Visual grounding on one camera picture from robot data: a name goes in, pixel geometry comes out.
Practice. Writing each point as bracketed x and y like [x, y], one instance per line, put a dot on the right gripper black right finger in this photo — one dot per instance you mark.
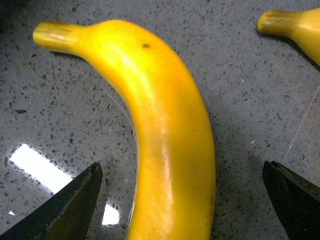
[295, 200]

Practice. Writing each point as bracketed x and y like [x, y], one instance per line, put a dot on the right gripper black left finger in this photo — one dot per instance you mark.
[66, 215]

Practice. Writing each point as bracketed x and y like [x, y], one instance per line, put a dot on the yellow plastic banana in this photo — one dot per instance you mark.
[302, 27]
[176, 173]

